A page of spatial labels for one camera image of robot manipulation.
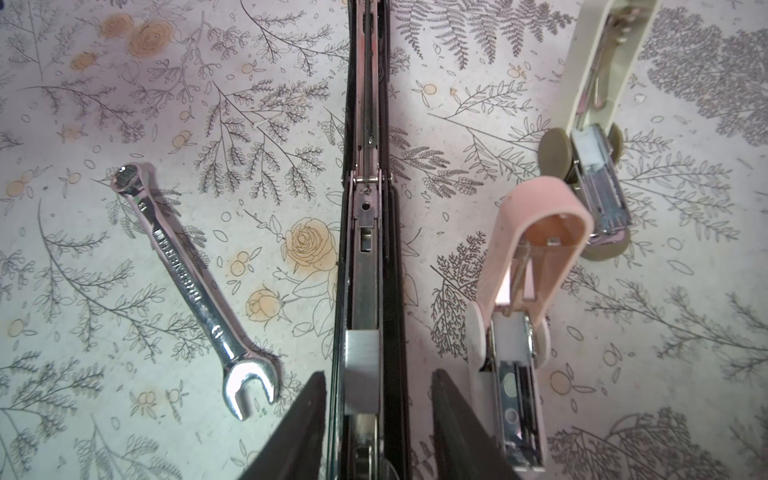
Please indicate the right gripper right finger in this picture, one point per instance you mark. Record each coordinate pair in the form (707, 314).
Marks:
(463, 449)

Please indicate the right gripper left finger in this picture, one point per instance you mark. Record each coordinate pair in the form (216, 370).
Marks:
(294, 450)

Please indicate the black stapler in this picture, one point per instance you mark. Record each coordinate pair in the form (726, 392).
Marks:
(368, 436)

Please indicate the pink mini stapler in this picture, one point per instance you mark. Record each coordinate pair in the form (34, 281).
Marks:
(540, 230)

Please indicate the small silver table wrench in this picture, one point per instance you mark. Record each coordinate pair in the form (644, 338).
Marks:
(241, 362)

